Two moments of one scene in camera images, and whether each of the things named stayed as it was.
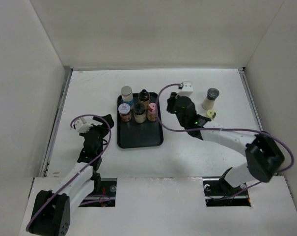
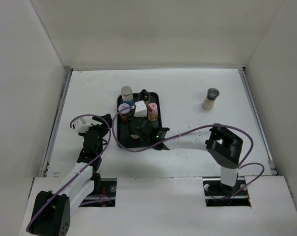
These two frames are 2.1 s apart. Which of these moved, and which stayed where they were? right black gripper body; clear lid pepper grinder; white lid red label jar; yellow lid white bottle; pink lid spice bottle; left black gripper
Moved: right black gripper body; yellow lid white bottle
Stayed: clear lid pepper grinder; left black gripper; pink lid spice bottle; white lid red label jar
